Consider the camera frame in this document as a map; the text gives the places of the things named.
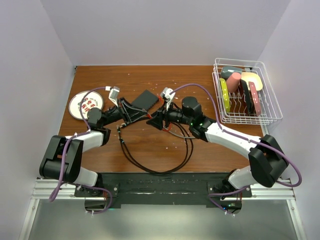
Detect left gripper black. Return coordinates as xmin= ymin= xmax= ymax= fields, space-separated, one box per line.
xmin=102 ymin=97 xmax=148 ymax=127

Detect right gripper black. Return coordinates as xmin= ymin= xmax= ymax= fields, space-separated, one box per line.
xmin=146 ymin=99 xmax=193 ymax=131

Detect grey ethernet cable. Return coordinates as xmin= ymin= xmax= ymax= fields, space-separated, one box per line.
xmin=168 ymin=129 xmax=195 ymax=140

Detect black network switch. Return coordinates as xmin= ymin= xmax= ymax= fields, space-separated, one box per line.
xmin=131 ymin=90 xmax=159 ymax=111

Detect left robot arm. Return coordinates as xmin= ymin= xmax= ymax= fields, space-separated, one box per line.
xmin=39 ymin=95 xmax=157 ymax=196

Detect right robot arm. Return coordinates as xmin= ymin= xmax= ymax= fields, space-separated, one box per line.
xmin=146 ymin=96 xmax=289 ymax=197

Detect white patterned plate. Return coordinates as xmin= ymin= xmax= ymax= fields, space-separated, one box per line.
xmin=68 ymin=91 xmax=104 ymax=120

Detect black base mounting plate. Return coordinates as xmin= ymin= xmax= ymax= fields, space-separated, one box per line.
xmin=74 ymin=171 xmax=253 ymax=216

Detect yellow-green plate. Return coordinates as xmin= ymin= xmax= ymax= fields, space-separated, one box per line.
xmin=219 ymin=78 xmax=230 ymax=113

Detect pink cup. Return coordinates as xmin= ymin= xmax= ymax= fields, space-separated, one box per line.
xmin=226 ymin=72 xmax=242 ymax=93

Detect dark teal bowl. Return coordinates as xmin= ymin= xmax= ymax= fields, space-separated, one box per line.
xmin=220 ymin=66 xmax=243 ymax=80

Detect red dotted plate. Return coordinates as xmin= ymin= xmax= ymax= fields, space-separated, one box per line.
xmin=248 ymin=81 xmax=262 ymax=117

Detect cream square plate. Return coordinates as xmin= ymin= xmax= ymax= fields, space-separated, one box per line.
xmin=241 ymin=71 xmax=263 ymax=91

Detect black cable outer loop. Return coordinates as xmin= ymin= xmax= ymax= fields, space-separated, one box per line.
xmin=117 ymin=119 xmax=195 ymax=174

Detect black cable loop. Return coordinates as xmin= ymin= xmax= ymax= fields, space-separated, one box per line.
xmin=117 ymin=122 xmax=191 ymax=171
xmin=117 ymin=119 xmax=195 ymax=174

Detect black cable inner loop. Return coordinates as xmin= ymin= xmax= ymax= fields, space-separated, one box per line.
xmin=117 ymin=122 xmax=191 ymax=171

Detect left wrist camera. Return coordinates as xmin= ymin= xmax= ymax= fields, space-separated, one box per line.
xmin=105 ymin=86 xmax=120 ymax=107

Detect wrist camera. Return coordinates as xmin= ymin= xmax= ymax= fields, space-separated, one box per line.
xmin=105 ymin=86 xmax=120 ymax=107
xmin=160 ymin=87 xmax=175 ymax=110

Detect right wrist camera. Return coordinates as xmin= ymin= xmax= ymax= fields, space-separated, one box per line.
xmin=160 ymin=87 xmax=175 ymax=110

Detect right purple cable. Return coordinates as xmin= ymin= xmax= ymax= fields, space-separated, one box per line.
xmin=169 ymin=83 xmax=303 ymax=216

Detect purple cable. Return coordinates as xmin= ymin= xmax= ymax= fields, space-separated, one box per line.
xmin=48 ymin=86 xmax=115 ymax=215
xmin=169 ymin=83 xmax=303 ymax=216

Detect white wire dish rack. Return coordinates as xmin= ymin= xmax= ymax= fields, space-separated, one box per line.
xmin=212 ymin=58 xmax=283 ymax=125

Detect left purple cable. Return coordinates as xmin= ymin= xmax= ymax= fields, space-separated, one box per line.
xmin=48 ymin=86 xmax=115 ymax=215

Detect aluminium frame rail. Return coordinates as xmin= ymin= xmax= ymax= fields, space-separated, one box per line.
xmin=18 ymin=124 xmax=307 ymax=240

